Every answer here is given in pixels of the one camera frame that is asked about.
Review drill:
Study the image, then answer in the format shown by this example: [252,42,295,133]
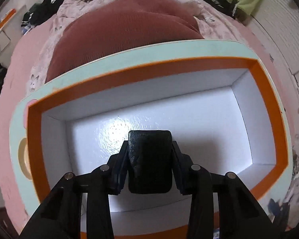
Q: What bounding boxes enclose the orange cardboard box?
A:
[27,57,289,239]

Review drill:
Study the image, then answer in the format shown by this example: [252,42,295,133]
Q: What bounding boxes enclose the black striped clothes pile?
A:
[21,0,66,34]

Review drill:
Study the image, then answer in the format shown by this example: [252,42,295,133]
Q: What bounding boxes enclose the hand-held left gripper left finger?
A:
[20,139,130,239]

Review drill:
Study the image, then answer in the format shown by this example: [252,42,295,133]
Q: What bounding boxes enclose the white drawer cabinet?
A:
[0,7,28,65]

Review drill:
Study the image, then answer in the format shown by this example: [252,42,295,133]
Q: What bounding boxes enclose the mint green desktop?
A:
[9,39,293,239]

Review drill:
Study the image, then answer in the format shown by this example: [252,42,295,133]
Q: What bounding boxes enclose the pink floral blanket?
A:
[27,0,240,92]

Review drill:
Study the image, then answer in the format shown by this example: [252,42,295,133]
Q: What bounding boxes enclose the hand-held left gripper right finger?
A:
[172,141,271,239]

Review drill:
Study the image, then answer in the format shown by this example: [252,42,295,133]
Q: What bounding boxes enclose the pink bed sheet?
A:
[0,20,299,224]

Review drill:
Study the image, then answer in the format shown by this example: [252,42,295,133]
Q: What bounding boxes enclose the black textured case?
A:
[128,130,173,194]

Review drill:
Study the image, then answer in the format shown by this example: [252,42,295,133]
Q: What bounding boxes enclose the red corduroy cushion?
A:
[45,0,205,82]

